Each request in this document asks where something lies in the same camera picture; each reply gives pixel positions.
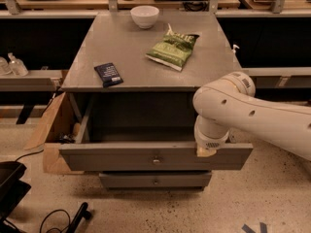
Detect grey top drawer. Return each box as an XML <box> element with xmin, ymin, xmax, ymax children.
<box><xmin>60</xmin><ymin>92</ymin><xmax>253</xmax><ymax>172</ymax></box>

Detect grey drawer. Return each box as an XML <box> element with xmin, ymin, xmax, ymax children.
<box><xmin>60</xmin><ymin>92</ymin><xmax>253</xmax><ymax>172</ymax></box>
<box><xmin>99</xmin><ymin>171</ymin><xmax>212</xmax><ymax>189</ymax></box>

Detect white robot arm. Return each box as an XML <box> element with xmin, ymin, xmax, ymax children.
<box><xmin>192</xmin><ymin>72</ymin><xmax>311</xmax><ymax>160</ymax></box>

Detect grey drawer cabinet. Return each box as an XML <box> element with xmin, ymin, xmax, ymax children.
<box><xmin>61</xmin><ymin>10</ymin><xmax>252</xmax><ymax>191</ymax></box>

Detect grey bottom drawer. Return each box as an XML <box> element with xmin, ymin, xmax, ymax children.
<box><xmin>99</xmin><ymin>171</ymin><xmax>212</xmax><ymax>189</ymax></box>

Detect white pump bottle top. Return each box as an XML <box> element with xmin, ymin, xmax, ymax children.
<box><xmin>232</xmin><ymin>44</ymin><xmax>240</xmax><ymax>53</ymax></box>

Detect open cardboard box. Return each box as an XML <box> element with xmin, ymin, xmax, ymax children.
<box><xmin>24</xmin><ymin>93</ymin><xmax>82</xmax><ymax>175</ymax></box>

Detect green chip bag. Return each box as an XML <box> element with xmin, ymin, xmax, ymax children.
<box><xmin>145</xmin><ymin>24</ymin><xmax>199</xmax><ymax>72</ymax></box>

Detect dark blue snack bar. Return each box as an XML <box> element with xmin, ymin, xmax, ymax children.
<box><xmin>94</xmin><ymin>63</ymin><xmax>123</xmax><ymax>87</ymax></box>

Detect white ceramic bowl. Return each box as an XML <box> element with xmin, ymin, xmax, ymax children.
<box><xmin>130</xmin><ymin>5</ymin><xmax>159</xmax><ymax>29</ymax></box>

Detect black chair base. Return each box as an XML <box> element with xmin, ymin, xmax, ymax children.
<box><xmin>0</xmin><ymin>161</ymin><xmax>31</xmax><ymax>233</ymax></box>

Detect clear plastic bottle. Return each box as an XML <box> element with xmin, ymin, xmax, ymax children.
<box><xmin>8</xmin><ymin>52</ymin><xmax>28</xmax><ymax>77</ymax></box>

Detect black floor cable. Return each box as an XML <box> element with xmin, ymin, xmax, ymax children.
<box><xmin>39</xmin><ymin>201</ymin><xmax>93</xmax><ymax>233</ymax></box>

